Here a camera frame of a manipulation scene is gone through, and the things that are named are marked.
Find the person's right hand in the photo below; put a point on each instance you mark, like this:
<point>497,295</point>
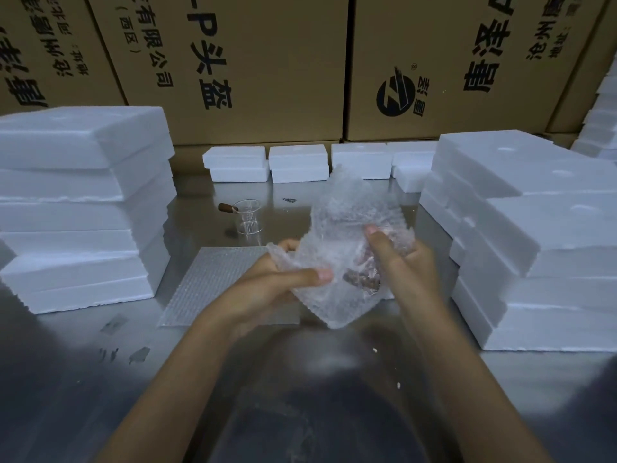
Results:
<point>414,284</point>

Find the person's left hand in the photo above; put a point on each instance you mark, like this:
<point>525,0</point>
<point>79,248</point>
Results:
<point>255,294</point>

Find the person's right thumb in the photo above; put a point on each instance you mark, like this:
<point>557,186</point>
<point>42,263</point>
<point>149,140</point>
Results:
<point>383,245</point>

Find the person's left thumb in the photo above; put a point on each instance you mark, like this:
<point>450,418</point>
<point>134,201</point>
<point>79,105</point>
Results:
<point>311,277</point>

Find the clear bubble wrap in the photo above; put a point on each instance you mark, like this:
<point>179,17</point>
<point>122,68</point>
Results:
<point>337,226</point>

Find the person's right forearm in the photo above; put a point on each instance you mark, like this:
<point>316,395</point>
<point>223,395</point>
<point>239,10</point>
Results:
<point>467,395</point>

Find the person's left forearm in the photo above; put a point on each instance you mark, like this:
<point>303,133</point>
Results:
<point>168,395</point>

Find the brown item inside wrap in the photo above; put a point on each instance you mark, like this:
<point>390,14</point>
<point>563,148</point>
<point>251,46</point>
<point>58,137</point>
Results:
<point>361,278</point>

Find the small white foam box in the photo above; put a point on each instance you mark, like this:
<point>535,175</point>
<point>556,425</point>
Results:
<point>413,153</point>
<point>299,163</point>
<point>361,161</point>
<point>237,164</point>
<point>410,179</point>

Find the flat bubble wrap sheet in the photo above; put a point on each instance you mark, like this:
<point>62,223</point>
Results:
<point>212,284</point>

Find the stack of white foam boxes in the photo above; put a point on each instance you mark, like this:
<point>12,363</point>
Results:
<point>600,125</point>
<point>82,207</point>
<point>530,245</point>

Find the brown printed cardboard carton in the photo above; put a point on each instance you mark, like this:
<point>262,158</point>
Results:
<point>43,48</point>
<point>462,67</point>
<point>241,67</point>
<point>193,159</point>
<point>585,62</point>

